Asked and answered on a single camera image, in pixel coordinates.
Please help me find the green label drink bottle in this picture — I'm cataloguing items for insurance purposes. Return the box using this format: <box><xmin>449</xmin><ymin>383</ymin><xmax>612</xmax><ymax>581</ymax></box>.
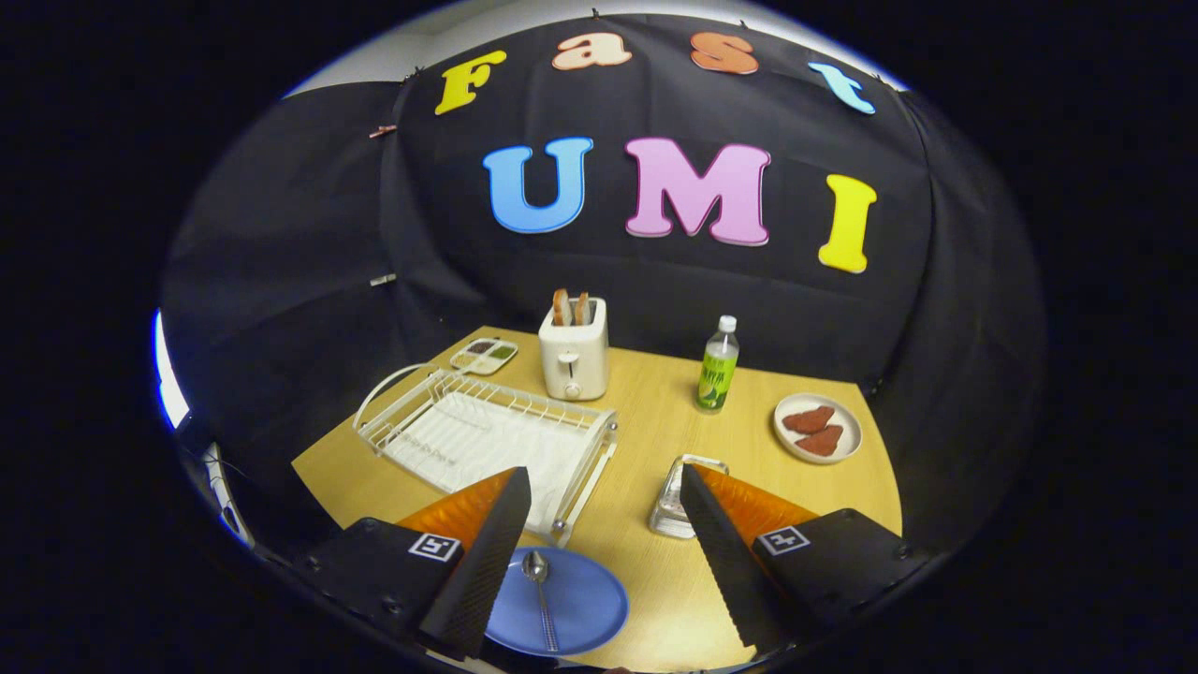
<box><xmin>694</xmin><ymin>315</ymin><xmax>740</xmax><ymax>414</ymax></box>

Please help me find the blue plate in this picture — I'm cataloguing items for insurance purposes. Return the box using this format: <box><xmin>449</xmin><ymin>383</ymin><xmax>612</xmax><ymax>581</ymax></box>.
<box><xmin>484</xmin><ymin>547</ymin><xmax>630</xmax><ymax>657</ymax></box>

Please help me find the metal spoon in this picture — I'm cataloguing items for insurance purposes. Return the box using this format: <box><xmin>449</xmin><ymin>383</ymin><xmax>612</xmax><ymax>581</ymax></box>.
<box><xmin>521</xmin><ymin>550</ymin><xmax>561</xmax><ymax>653</ymax></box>

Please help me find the white sectioned spice tray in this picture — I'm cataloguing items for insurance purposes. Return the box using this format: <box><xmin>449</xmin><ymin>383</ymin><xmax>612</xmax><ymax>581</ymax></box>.
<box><xmin>449</xmin><ymin>337</ymin><xmax>519</xmax><ymax>376</ymax></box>

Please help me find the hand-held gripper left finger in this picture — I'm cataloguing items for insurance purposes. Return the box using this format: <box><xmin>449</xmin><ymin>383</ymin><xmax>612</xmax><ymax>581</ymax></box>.
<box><xmin>299</xmin><ymin>466</ymin><xmax>533</xmax><ymax>661</ymax></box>

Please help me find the white dish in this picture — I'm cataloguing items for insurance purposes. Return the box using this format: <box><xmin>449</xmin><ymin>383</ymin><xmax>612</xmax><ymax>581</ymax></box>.
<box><xmin>773</xmin><ymin>392</ymin><xmax>863</xmax><ymax>465</ymax></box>

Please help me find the metal wire basket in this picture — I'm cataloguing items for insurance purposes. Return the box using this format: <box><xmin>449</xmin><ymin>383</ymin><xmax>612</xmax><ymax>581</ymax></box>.
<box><xmin>649</xmin><ymin>454</ymin><xmax>729</xmax><ymax>540</ymax></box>

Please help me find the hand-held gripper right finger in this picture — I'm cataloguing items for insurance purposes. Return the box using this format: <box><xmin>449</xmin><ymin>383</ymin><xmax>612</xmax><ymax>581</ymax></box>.
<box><xmin>679</xmin><ymin>462</ymin><xmax>932</xmax><ymax>656</ymax></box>

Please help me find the white wire dish rack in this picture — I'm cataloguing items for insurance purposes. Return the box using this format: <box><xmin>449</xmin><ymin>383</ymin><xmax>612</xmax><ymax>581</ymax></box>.
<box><xmin>353</xmin><ymin>363</ymin><xmax>620</xmax><ymax>549</ymax></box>

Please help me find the white toaster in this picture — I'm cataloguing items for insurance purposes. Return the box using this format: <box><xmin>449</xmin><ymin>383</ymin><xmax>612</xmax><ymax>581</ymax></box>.
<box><xmin>538</xmin><ymin>298</ymin><xmax>610</xmax><ymax>403</ymax></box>

